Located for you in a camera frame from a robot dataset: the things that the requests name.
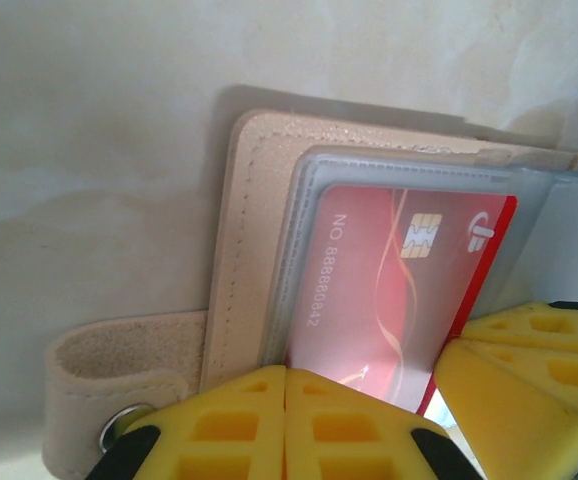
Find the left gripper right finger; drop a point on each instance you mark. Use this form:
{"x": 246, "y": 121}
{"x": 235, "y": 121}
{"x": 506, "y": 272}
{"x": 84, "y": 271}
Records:
{"x": 349, "y": 440}

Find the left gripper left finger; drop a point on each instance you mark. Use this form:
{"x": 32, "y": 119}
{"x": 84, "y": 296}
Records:
{"x": 229, "y": 440}

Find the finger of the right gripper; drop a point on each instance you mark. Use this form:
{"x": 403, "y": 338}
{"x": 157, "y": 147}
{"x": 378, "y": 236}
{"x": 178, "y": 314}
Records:
{"x": 514, "y": 415}
{"x": 529, "y": 322}

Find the red chip credit card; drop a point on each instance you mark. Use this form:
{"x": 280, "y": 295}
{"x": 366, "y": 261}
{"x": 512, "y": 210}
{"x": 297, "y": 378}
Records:
{"x": 369, "y": 300}

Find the beige leather card holder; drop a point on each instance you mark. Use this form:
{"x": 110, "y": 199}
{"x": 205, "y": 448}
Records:
{"x": 249, "y": 250}

